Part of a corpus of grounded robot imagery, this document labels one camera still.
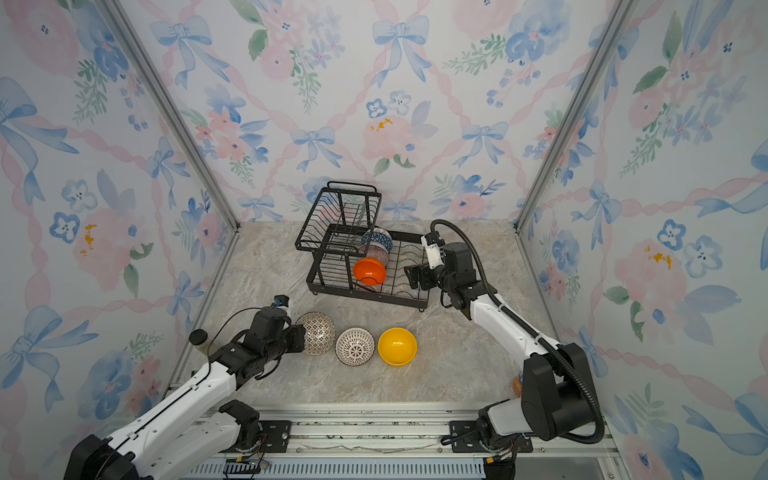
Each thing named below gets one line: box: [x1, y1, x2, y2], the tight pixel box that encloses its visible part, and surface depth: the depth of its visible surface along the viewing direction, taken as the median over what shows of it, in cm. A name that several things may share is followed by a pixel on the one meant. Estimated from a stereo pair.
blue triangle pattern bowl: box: [361, 227, 393, 252], surface depth 112 cm
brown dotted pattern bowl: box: [295, 311, 337, 356], surface depth 86 cm
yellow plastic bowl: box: [378, 327, 418, 367], surface depth 87 cm
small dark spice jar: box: [189, 329, 208, 345], surface depth 83 cm
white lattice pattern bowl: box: [335, 326, 376, 367], surface depth 88 cm
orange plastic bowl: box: [353, 257, 387, 286], surface depth 102 cm
